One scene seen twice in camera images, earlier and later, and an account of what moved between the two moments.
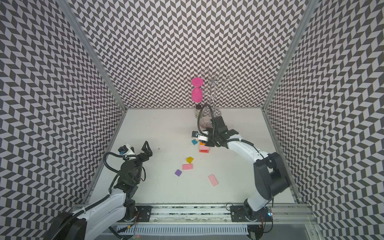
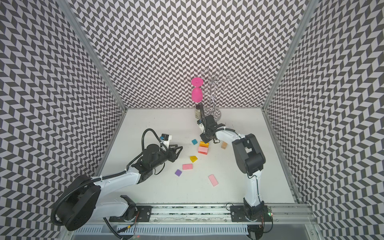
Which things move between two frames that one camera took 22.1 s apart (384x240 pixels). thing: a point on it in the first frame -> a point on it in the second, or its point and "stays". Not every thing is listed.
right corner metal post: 288,58 stays
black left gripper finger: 147,148 -> 175,146
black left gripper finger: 142,157 -> 172,156
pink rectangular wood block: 187,166 stays
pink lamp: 197,92 stays
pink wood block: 213,180 stays
